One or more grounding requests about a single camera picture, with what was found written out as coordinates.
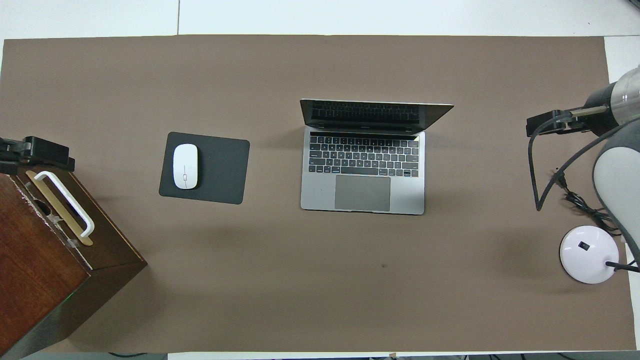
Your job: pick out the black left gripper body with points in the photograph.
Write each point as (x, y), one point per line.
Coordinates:
(11, 150)

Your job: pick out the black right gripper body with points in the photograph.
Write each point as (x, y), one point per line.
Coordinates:
(600, 97)

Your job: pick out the grey aluminium laptop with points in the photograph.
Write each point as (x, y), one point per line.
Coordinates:
(320, 195)

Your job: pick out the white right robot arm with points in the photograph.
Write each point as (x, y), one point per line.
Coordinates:
(620, 180)

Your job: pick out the dark brown wooden box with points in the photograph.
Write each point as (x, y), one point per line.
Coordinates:
(45, 270)

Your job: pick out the white desk lamp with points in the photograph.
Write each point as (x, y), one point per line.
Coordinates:
(587, 260)

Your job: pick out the white computer mouse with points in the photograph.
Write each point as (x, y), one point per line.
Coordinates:
(185, 166)

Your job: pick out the black mouse pad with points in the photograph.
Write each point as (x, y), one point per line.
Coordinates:
(220, 170)

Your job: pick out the brown paper table mat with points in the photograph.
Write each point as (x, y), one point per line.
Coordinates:
(320, 300)

